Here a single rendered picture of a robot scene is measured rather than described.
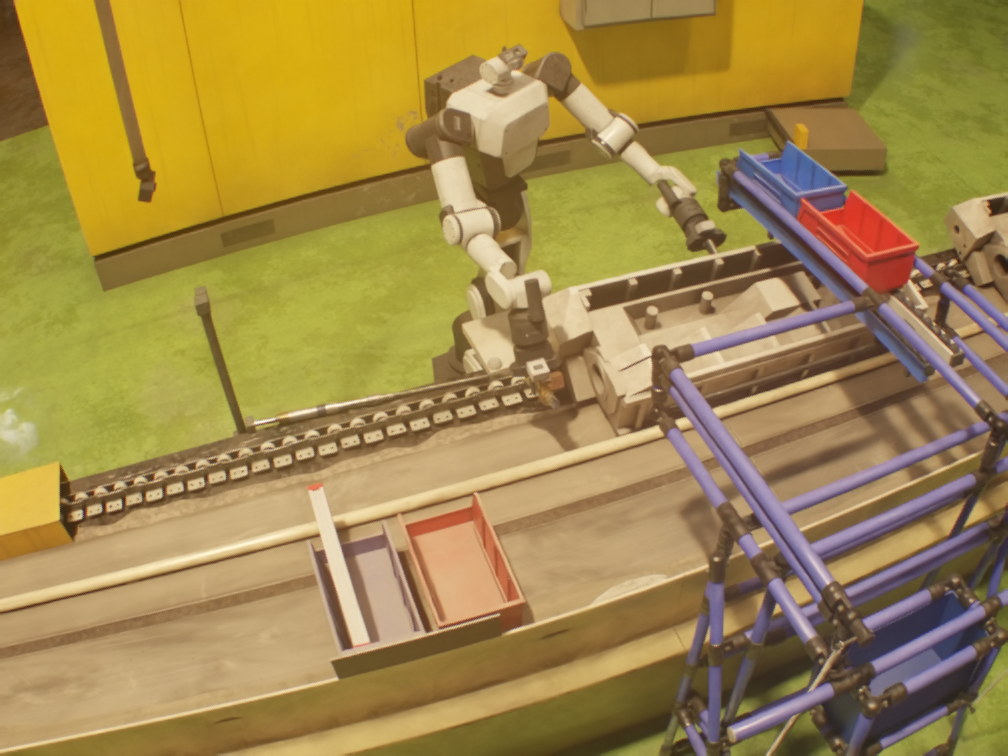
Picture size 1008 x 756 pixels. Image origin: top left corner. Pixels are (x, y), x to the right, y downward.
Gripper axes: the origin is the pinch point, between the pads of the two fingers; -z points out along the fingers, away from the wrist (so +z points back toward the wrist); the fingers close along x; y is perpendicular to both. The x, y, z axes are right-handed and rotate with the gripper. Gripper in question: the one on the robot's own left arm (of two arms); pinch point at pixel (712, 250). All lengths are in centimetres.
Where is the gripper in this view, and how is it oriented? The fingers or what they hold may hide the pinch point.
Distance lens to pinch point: 270.3
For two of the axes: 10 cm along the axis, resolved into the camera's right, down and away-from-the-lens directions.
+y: 0.4, -5.9, -8.1
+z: -3.4, -7.7, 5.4
